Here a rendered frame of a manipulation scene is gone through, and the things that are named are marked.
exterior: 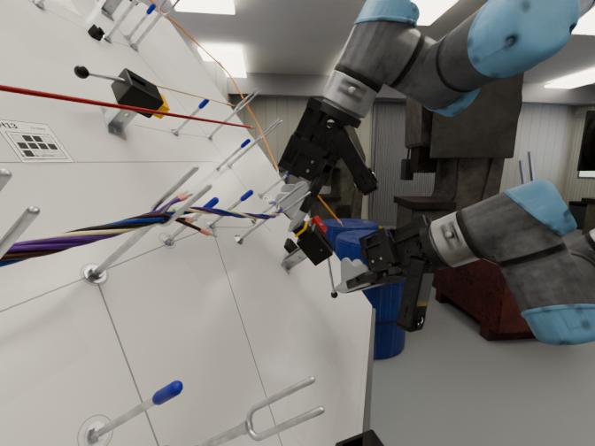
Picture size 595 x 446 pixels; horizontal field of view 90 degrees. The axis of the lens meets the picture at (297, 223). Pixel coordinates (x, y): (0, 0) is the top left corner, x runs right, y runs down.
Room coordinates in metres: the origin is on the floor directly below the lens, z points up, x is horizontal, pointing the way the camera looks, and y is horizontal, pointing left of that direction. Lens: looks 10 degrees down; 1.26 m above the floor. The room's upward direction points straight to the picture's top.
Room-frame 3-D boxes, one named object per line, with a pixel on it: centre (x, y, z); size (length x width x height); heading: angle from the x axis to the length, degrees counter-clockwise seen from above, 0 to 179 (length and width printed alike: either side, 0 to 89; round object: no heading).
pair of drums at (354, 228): (2.34, -0.50, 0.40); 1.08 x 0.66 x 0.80; 174
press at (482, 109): (3.85, -1.80, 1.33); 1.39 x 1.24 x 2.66; 95
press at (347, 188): (5.77, -0.63, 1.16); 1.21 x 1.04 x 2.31; 97
